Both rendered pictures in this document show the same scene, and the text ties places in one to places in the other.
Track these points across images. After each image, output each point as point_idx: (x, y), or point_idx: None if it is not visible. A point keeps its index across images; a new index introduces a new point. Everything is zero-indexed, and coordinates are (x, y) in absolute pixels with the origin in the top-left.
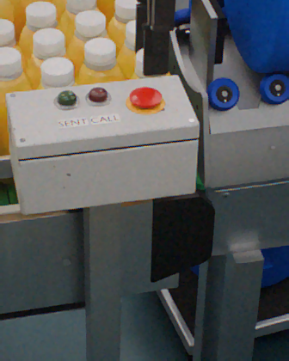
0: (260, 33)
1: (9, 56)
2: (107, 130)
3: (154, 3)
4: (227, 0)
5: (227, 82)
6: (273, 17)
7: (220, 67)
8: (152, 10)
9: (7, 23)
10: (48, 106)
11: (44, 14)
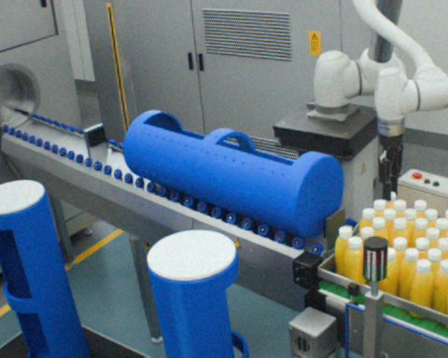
0: (334, 203)
1: (429, 211)
2: (435, 175)
3: (401, 160)
4: (308, 230)
5: (349, 218)
6: (341, 185)
7: (325, 243)
8: (400, 165)
9: (417, 220)
10: (441, 185)
11: (401, 218)
